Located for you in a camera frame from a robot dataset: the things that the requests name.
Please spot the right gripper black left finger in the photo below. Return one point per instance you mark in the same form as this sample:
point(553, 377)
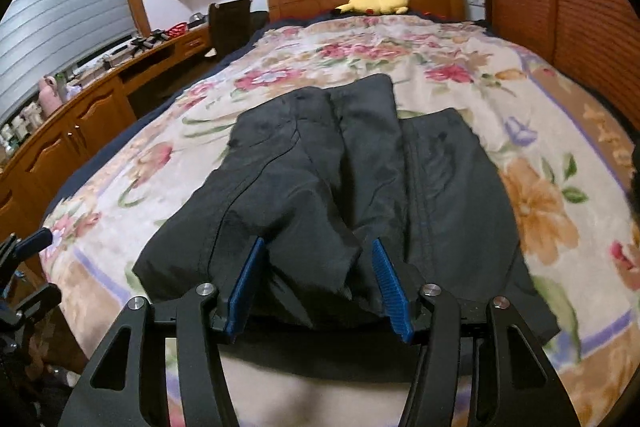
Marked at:
point(124, 383)

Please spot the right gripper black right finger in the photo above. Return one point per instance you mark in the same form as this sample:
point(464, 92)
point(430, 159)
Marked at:
point(513, 381)

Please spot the wooden desk with cabinets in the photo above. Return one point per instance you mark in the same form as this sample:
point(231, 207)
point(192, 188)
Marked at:
point(79, 129)

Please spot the pink thermos jug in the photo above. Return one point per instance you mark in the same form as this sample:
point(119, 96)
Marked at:
point(49, 98)

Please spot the floral bed blanket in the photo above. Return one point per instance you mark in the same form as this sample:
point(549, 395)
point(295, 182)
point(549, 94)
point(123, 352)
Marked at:
point(567, 166)

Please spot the grey window blind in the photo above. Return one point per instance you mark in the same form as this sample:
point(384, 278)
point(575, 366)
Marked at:
point(43, 37)

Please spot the red basket on desk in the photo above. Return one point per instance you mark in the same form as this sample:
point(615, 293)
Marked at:
point(177, 30)

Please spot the dark wooden chair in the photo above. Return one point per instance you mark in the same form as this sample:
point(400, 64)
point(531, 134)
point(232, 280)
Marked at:
point(230, 26)

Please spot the yellow Pikachu plush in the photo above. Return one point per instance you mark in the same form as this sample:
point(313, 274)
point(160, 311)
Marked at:
point(372, 7)

